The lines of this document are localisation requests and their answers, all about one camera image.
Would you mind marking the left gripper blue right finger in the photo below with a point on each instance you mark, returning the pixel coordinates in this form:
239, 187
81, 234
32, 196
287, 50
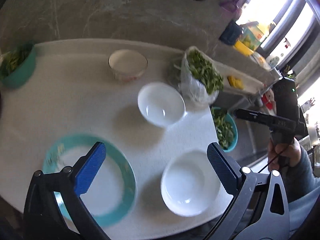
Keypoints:
226, 168

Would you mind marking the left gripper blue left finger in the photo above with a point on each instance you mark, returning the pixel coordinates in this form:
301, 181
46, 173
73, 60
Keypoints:
86, 168

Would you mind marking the large white bowl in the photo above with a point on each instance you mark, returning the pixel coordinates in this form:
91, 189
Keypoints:
189, 184

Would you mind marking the small white bowl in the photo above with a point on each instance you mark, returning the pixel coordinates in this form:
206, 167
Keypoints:
160, 104

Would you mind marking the floral patterned small bowl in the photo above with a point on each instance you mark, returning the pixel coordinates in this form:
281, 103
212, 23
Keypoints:
127, 65

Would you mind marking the grey sleeved right forearm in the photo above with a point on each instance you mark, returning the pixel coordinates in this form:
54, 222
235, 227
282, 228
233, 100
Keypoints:
302, 189

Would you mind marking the person's right hand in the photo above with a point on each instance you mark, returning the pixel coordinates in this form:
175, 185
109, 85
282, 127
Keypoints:
293, 152

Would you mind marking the blue colander with greens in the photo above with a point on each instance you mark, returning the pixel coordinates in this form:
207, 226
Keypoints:
226, 130

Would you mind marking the yellow sponge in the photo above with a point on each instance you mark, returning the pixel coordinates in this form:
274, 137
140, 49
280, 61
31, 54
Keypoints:
235, 82

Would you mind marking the plastic bag of greens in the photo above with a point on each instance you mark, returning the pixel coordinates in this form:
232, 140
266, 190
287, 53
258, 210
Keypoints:
195, 76

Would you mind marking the yellow cooking oil bottle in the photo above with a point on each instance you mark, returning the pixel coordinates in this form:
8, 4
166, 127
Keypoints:
252, 36

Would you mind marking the dark blue jar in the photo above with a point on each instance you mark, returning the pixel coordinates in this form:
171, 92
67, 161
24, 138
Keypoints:
231, 33

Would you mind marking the teal basket with greens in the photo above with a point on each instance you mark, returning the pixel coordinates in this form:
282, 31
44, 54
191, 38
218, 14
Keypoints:
18, 65

